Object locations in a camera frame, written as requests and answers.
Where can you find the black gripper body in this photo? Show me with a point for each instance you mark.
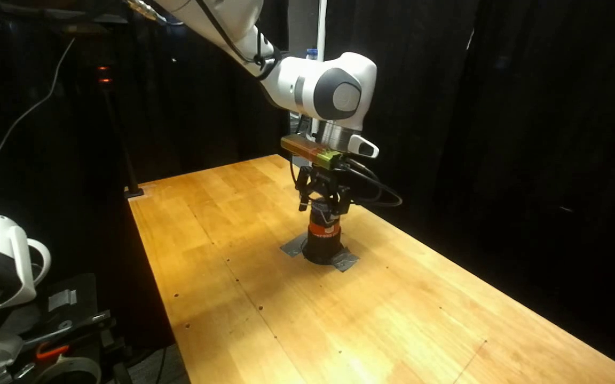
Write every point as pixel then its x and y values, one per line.
pixel 328 182

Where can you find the black can with orange band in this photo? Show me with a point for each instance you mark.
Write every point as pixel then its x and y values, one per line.
pixel 322 248

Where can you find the white franka robot arm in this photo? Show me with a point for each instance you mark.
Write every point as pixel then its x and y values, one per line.
pixel 322 87

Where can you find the grey tape strip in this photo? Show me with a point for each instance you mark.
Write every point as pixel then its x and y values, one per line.
pixel 293 245

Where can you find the black curtain narrow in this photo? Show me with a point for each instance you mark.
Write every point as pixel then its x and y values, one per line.
pixel 180 107

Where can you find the white vertical pole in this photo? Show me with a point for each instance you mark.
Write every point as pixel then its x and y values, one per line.
pixel 320 23

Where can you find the black curtain wide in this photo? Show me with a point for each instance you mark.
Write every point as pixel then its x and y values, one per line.
pixel 507 129

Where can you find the black equipment pile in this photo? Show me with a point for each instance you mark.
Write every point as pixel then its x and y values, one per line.
pixel 84 333

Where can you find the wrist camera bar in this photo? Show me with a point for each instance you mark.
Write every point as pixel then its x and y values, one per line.
pixel 315 150

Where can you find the black camera tripod stand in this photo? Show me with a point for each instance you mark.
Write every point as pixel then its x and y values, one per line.
pixel 119 135

